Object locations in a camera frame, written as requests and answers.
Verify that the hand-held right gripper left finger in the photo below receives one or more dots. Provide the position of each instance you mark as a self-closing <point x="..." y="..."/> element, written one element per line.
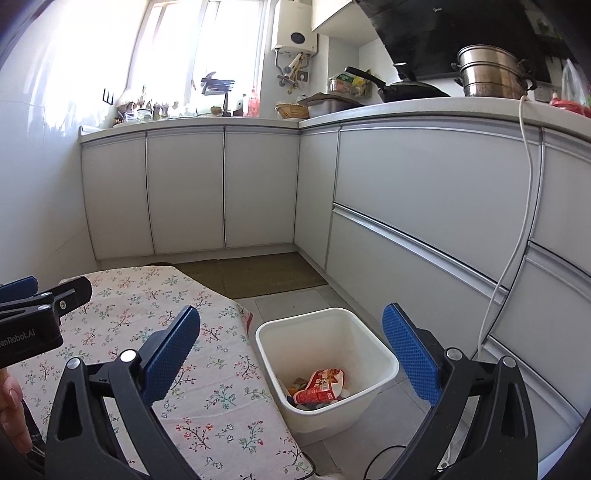
<point x="173" y="350"/>

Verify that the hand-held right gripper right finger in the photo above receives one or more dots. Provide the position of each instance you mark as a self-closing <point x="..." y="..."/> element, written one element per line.
<point x="411" y="350"/>

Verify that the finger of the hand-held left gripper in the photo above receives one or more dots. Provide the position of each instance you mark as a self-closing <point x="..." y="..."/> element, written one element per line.
<point x="74" y="293"/>
<point x="18" y="288"/>

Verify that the white tissue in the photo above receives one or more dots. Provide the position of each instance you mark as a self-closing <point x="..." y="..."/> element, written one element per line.
<point x="344" y="392"/>

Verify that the white plastic bin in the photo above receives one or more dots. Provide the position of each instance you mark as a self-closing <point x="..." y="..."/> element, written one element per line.
<point x="323" y="337"/>

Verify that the red snack bag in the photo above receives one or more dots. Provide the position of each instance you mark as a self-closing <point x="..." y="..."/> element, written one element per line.
<point x="318" y="385"/>

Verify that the yellow paper bag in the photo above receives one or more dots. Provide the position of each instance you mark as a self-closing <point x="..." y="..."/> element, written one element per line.
<point x="298" y="384"/>

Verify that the person's left hand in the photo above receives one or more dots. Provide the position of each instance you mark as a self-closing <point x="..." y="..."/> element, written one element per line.
<point x="10" y="397"/>

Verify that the floral tablecloth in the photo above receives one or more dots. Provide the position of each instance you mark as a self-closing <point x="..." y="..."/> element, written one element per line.
<point x="138" y="295"/>

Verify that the small brown floor mat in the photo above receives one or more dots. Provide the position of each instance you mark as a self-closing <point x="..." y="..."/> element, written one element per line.
<point x="203" y="277"/>

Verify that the large brown floor mat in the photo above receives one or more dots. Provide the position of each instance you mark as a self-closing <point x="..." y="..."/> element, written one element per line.
<point x="272" y="274"/>

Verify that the white door cabinet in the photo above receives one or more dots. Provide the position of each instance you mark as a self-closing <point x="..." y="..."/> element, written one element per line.
<point x="184" y="194"/>

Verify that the white drawer cabinet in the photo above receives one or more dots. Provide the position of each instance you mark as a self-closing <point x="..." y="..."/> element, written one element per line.
<point x="415" y="194"/>

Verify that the cluster of small jars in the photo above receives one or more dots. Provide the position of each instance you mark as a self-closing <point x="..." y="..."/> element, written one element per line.
<point x="147" y="110"/>

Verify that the black hook rack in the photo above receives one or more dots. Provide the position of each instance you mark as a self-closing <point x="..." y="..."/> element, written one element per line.
<point x="109" y="96"/>

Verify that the dark blue rack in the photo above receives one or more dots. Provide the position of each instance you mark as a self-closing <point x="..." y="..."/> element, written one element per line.
<point x="217" y="85"/>

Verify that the metal tray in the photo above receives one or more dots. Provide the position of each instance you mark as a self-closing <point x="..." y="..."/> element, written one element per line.
<point x="330" y="106"/>

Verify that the black wok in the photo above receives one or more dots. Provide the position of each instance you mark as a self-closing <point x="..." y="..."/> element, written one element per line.
<point x="406" y="91"/>

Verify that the red drink bottle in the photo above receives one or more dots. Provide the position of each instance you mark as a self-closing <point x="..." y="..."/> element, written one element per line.
<point x="253" y="104"/>

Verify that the wicker basket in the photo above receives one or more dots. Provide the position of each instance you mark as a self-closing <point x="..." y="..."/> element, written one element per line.
<point x="292" y="111"/>

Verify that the container with food packets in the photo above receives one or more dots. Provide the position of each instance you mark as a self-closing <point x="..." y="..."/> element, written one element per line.
<point x="348" y="85"/>

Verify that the window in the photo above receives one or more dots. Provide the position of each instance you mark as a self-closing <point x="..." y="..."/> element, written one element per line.
<point x="198" y="41"/>

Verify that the steel steamer pot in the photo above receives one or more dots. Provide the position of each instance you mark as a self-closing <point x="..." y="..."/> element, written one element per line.
<point x="494" y="71"/>

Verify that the water heater pipes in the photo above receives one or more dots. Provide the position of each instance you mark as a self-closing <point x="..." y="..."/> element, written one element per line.
<point x="292" y="71"/>

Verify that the clear plastic bag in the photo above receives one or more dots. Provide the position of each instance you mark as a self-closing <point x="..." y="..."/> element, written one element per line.
<point x="575" y="83"/>

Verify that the black range hood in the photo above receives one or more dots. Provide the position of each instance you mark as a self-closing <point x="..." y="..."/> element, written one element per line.
<point x="438" y="32"/>

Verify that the white water heater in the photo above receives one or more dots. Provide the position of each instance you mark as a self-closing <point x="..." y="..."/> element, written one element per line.
<point x="295" y="27"/>

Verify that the wall socket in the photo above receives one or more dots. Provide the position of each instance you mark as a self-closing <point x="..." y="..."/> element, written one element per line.
<point x="545" y="93"/>

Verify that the white wall cabinet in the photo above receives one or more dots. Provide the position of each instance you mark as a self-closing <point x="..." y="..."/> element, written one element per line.
<point x="337" y="14"/>

